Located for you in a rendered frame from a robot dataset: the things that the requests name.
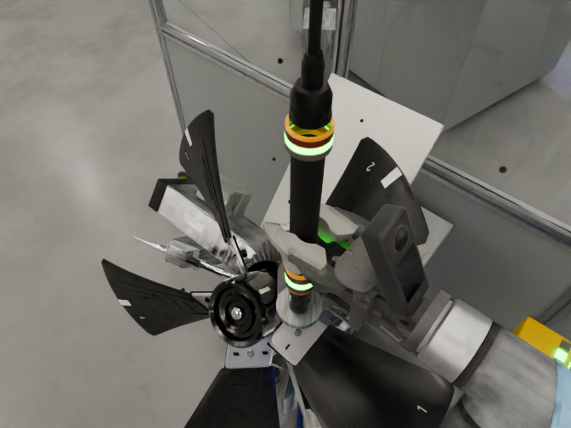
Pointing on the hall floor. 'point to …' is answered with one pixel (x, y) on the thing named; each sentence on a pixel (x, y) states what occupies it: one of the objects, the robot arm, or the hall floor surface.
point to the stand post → (286, 403)
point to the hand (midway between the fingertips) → (285, 214)
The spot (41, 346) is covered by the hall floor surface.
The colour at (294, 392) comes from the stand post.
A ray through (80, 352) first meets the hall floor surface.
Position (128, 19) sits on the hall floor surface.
